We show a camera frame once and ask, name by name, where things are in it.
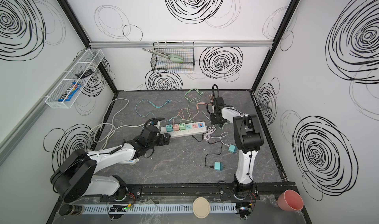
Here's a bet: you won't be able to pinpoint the teal charger plug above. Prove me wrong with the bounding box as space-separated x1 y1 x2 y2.
165 124 173 132

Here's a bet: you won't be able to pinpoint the white multicolour power strip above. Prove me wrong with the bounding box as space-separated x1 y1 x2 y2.
160 121 207 138

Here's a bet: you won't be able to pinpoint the light green charger plug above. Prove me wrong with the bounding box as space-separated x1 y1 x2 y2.
179 123 186 130

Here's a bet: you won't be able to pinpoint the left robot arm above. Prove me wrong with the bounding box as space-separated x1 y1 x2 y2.
50 123 171 203

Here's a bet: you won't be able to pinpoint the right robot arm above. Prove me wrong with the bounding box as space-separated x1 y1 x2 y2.
208 97 264 197

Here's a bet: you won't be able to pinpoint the white blue power strip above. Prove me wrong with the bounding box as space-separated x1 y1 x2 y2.
120 158 139 165

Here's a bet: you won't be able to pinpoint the green kitchen tongs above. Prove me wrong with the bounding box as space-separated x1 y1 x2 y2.
142 48 184 62

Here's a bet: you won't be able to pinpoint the beige round lid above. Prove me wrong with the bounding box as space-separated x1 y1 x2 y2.
192 197 210 219

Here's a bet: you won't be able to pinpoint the black remote control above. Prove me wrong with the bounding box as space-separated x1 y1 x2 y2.
75 69 94 80

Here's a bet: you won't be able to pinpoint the blue candy packet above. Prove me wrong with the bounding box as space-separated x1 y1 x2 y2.
58 82 82 102

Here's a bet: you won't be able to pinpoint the dark glass jar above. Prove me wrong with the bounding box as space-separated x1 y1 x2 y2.
59 204 84 216

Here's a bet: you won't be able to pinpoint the pink plastic cup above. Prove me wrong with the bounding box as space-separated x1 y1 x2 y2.
277 189 304 212

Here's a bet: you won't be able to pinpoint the pink charger cable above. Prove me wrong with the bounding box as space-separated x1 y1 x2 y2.
176 94 215 124

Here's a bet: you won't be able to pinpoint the green charger cable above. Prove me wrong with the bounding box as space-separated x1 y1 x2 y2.
182 88 205 124

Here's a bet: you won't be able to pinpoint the white power strip cable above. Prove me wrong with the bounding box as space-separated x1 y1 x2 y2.
88 98 162 151

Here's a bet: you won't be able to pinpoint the teal charger black cable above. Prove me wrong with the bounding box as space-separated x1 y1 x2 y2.
191 134 225 171

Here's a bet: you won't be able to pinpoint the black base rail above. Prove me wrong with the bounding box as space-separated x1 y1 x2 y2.
54 182 297 203

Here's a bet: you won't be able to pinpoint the black wire wall basket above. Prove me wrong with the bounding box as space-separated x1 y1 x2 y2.
148 41 195 74

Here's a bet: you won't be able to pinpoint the white slotted cable duct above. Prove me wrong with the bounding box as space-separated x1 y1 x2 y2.
80 203 237 215

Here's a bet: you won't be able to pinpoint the white wire wall shelf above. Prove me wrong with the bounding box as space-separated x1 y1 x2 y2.
45 49 104 109

